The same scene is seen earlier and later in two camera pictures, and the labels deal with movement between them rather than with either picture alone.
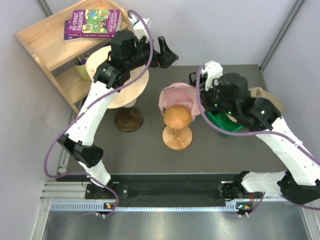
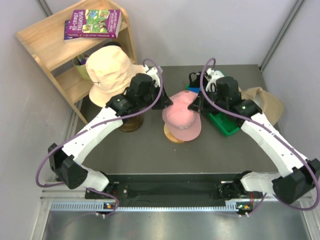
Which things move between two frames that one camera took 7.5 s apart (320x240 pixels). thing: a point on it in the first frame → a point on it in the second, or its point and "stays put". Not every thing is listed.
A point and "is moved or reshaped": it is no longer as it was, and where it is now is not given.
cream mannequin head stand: x=128 y=119 stays put
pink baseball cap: x=180 y=94 is moved or reshaped
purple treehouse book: x=99 y=23 stays put
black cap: x=193 y=77 stays put
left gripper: x=165 y=57 → x=164 y=101
